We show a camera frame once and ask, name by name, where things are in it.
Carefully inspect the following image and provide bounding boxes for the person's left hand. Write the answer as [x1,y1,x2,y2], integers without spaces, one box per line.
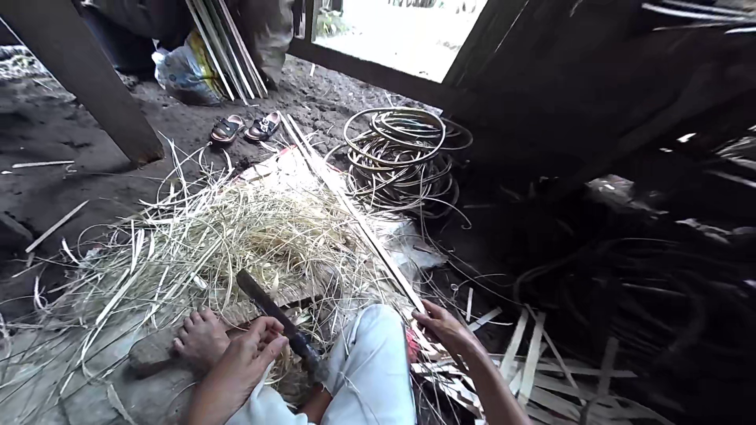
[208,316,289,403]

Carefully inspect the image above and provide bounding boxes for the person's right hand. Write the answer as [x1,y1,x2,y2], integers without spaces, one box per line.
[412,299,484,360]

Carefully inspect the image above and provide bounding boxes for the long pale bamboo strip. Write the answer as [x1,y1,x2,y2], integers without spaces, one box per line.
[279,112,424,314]
[286,114,426,311]

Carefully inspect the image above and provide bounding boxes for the person's left forearm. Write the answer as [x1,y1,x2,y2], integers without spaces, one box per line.
[185,378,238,425]

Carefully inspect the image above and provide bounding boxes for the dark long knife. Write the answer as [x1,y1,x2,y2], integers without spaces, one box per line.
[236,268,329,383]

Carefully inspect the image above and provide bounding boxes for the person's legs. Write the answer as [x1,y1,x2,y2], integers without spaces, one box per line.
[174,304,418,425]

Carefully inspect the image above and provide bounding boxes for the pile of bamboo shavings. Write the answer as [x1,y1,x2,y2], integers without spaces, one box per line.
[35,133,408,379]

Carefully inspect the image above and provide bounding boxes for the wooden block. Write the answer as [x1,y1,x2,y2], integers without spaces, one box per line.
[128,277,341,380]

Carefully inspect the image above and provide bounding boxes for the pile of flat bamboo pieces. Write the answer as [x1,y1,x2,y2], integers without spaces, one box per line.
[410,304,674,425]

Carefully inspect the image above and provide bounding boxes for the pale plastic ground sheet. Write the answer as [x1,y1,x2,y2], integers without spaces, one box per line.
[0,148,448,425]

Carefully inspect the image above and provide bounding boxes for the coiled bundle of bamboo strips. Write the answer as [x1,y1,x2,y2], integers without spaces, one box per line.
[343,107,474,220]

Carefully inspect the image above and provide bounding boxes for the black sandal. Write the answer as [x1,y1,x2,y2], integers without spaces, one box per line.
[245,111,282,144]
[210,115,245,145]

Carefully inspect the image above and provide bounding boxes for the crumpled pale plastic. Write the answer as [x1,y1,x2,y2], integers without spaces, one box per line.
[585,174,668,218]

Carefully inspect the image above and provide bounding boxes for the loose flat bamboo piece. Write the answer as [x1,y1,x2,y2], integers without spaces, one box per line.
[25,200,89,253]

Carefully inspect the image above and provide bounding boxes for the plastic bag with yellow print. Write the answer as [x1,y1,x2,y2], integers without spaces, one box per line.
[152,31,228,106]

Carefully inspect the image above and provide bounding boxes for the upright bundle of bamboo slats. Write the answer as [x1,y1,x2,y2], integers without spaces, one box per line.
[185,0,269,105]

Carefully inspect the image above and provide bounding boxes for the grey-brown sack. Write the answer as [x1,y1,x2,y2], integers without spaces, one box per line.
[239,0,295,91]

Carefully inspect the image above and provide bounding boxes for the large dark container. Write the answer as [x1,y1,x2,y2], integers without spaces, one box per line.
[78,0,196,76]

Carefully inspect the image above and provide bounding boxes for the bundle of thin pale sticks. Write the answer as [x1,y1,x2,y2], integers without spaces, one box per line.
[641,2,756,34]

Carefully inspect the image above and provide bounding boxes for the wooden door frame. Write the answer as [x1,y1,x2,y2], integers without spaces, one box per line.
[287,0,529,113]

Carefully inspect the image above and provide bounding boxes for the wooden post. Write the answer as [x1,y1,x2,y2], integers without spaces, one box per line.
[1,0,165,168]

